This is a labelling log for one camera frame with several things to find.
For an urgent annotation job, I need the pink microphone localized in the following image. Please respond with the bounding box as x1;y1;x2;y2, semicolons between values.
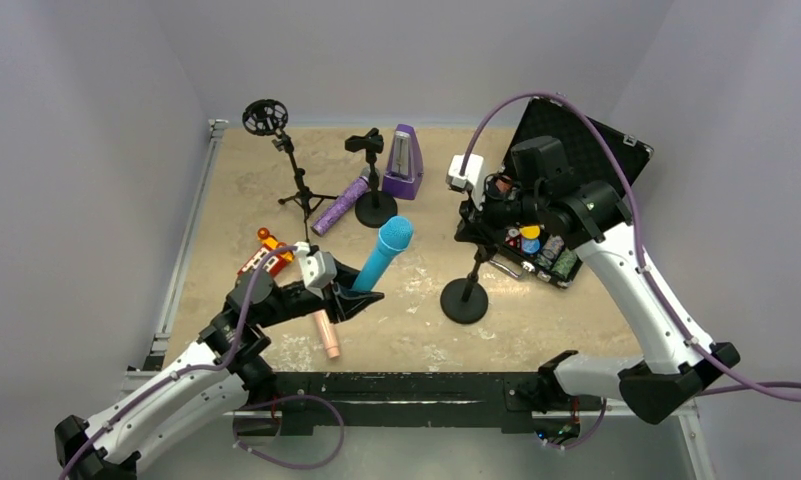
312;310;341;360

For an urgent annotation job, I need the blue microphone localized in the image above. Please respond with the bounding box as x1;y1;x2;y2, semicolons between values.
352;216;415;292

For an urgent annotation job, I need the purple glitter microphone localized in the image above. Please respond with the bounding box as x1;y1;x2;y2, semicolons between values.
310;175;369;237

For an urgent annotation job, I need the black round-base stand front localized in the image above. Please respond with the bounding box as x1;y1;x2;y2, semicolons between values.
440;245;498;325

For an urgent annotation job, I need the black round-base stand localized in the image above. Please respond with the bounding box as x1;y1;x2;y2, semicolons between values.
440;245;498;325
344;128;398;229

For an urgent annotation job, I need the black tripod shock-mount stand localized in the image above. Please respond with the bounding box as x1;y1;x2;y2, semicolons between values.
242;99;339;249

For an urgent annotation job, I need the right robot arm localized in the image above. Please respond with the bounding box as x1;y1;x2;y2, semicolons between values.
446;136;740;425

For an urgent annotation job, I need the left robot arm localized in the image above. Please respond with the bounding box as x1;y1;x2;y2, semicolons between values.
54;252;388;479

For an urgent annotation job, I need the red yellow toy truck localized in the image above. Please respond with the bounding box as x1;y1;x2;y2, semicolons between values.
236;227;295;277

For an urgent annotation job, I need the purple metronome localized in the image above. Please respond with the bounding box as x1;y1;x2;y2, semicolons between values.
382;124;424;201

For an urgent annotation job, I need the black poker chip case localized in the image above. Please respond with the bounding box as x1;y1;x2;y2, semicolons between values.
454;97;654;290

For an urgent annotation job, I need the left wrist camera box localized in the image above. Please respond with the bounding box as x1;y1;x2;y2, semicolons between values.
294;242;337;292

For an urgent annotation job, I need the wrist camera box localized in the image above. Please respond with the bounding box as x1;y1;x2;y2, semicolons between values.
446;154;484;194
294;242;337;292

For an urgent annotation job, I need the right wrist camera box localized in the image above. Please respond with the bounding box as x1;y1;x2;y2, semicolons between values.
446;154;484;194

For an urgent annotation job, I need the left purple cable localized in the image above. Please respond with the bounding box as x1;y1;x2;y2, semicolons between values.
55;243;346;480

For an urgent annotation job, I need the purple cable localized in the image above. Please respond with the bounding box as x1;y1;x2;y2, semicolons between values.
458;91;801;452
55;243;346;480

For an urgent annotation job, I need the black aluminium base frame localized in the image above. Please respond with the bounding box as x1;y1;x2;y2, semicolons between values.
222;364;601;437

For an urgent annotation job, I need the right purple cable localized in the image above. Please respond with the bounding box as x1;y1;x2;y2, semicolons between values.
458;91;801;452

